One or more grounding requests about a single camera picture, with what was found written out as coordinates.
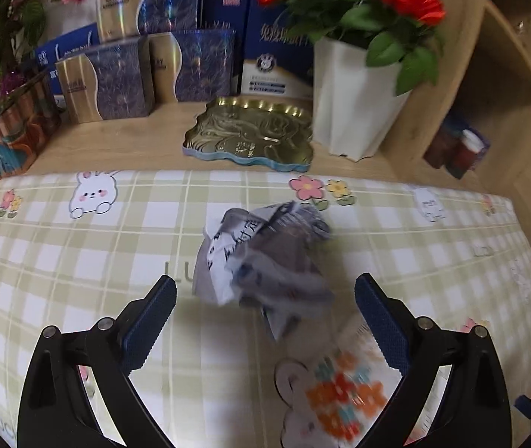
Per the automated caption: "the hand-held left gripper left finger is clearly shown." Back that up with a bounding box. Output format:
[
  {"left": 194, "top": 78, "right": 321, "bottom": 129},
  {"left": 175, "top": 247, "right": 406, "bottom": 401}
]
[{"left": 17, "top": 274, "right": 178, "bottom": 448}]

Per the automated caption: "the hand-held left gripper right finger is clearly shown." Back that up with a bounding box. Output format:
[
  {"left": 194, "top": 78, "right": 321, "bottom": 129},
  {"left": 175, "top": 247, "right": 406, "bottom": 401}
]
[{"left": 354, "top": 271, "right": 515, "bottom": 448}]

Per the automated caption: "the printed paper ball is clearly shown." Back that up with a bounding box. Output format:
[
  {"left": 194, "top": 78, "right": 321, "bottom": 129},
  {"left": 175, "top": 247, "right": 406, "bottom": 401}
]
[{"left": 193, "top": 200, "right": 337, "bottom": 344}]

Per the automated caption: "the green checked tablecloth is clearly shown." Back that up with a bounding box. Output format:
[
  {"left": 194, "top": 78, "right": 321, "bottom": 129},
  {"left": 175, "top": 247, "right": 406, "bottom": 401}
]
[{"left": 0, "top": 170, "right": 531, "bottom": 448}]

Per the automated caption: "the gold scalloped tin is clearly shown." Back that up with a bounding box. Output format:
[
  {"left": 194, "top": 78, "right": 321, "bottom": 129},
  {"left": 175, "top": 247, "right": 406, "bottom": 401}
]
[{"left": 182, "top": 96, "right": 316, "bottom": 173}]

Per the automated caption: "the white flower vase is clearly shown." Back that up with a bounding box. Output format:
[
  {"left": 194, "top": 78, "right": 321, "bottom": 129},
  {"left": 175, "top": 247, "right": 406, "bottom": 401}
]
[{"left": 313, "top": 37, "right": 412, "bottom": 163}]

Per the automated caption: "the striped orange and teal tin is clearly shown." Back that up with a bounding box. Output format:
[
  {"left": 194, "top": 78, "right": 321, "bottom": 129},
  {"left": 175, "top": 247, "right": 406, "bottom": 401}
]
[{"left": 0, "top": 72, "right": 62, "bottom": 184}]

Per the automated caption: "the wooden shelf unit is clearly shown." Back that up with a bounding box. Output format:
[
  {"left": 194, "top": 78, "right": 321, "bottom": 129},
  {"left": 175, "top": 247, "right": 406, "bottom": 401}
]
[{"left": 378, "top": 0, "right": 531, "bottom": 184}]

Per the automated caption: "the blue box with white label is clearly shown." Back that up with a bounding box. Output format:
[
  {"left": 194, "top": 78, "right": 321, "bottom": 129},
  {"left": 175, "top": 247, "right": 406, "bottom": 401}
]
[{"left": 240, "top": 0, "right": 316, "bottom": 102}]

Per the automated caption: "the flat blue box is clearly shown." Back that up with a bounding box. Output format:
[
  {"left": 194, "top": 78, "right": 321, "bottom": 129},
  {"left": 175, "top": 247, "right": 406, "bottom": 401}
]
[{"left": 34, "top": 23, "right": 99, "bottom": 98}]

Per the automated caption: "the blue box with red label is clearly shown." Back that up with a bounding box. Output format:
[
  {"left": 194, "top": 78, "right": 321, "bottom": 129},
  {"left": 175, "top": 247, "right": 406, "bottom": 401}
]
[{"left": 198, "top": 0, "right": 252, "bottom": 31}]

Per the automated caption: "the pink flower plant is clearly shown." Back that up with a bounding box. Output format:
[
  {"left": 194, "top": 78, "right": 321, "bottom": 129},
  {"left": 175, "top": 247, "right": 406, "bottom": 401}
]
[{"left": 0, "top": 0, "right": 84, "bottom": 127}]

